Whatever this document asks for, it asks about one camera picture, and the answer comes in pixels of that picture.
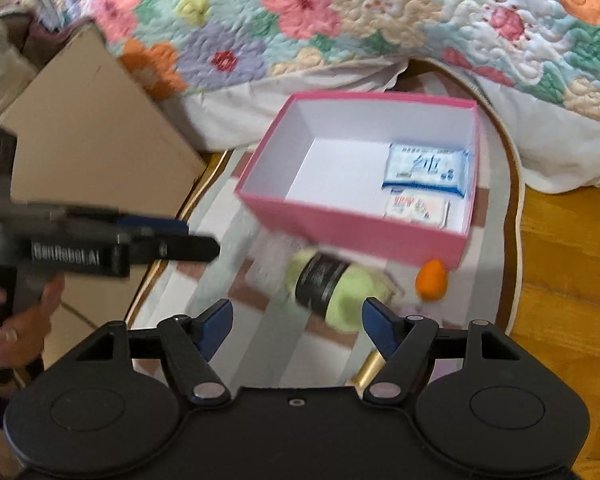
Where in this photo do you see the brown cardboard box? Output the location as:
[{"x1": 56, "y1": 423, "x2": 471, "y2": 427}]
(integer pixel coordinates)
[{"x1": 0, "y1": 22, "x2": 211, "y2": 367}]

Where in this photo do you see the striped rug with gold trim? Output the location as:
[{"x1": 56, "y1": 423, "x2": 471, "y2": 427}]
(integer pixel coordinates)
[{"x1": 122, "y1": 57, "x2": 527, "y2": 391}]

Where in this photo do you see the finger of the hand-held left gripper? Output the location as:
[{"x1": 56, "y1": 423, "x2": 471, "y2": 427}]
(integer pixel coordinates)
[
  {"x1": 128, "y1": 234, "x2": 221, "y2": 264},
  {"x1": 62, "y1": 204, "x2": 191, "y2": 236}
]

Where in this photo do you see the pink cardboard box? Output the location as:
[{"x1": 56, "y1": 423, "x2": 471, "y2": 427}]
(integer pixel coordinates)
[{"x1": 234, "y1": 92, "x2": 481, "y2": 270}]

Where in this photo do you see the orange makeup sponge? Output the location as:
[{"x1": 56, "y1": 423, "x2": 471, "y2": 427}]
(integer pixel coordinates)
[{"x1": 415, "y1": 259, "x2": 451, "y2": 302}]

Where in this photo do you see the blue white wipes packet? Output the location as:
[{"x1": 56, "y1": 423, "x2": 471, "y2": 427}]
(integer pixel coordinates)
[{"x1": 381, "y1": 142, "x2": 472, "y2": 200}]

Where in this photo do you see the green yarn ball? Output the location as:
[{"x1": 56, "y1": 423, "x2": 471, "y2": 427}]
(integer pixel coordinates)
[{"x1": 285, "y1": 249, "x2": 405, "y2": 333}]

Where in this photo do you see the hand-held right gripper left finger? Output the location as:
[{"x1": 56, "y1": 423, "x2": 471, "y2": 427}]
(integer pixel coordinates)
[{"x1": 72, "y1": 298, "x2": 233, "y2": 406}]

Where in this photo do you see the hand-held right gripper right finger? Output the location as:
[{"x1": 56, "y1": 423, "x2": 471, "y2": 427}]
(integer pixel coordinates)
[{"x1": 361, "y1": 297, "x2": 526, "y2": 405}]

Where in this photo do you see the gold tube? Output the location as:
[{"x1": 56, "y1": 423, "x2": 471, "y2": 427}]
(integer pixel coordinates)
[{"x1": 349, "y1": 351, "x2": 388, "y2": 390}]

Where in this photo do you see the beige cloth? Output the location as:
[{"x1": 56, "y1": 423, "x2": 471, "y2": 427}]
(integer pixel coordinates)
[{"x1": 0, "y1": 10, "x2": 38, "y2": 121}]

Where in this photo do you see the small white red packet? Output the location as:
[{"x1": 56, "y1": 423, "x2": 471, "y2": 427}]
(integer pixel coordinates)
[{"x1": 383, "y1": 194, "x2": 451, "y2": 229}]

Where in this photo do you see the person's left hand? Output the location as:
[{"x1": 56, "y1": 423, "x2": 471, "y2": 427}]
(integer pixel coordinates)
[{"x1": 0, "y1": 276, "x2": 67, "y2": 368}]

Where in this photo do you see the floral quilt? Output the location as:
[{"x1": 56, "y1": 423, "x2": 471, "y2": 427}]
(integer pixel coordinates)
[{"x1": 87, "y1": 0, "x2": 600, "y2": 127}]

